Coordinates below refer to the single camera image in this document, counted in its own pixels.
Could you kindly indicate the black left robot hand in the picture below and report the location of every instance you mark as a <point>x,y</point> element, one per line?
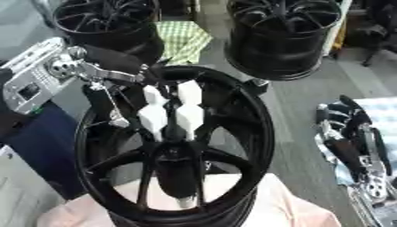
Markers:
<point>116,60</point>

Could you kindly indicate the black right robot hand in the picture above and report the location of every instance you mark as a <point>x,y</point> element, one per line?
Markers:
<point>349,142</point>

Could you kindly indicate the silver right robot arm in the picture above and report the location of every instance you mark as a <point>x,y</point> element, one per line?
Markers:
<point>374,198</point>

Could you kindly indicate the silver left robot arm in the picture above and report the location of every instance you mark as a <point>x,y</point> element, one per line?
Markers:
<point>31,79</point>

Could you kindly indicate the black wheel rim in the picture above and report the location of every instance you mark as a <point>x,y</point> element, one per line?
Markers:
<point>121,35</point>
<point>279,50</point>

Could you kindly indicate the white pin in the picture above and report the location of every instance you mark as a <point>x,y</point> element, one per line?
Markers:
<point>153,116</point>

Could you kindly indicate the large black spoked wheel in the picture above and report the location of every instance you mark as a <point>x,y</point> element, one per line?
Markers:
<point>243,124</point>

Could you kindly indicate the black office chair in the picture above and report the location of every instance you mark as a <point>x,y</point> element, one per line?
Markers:
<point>377,26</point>

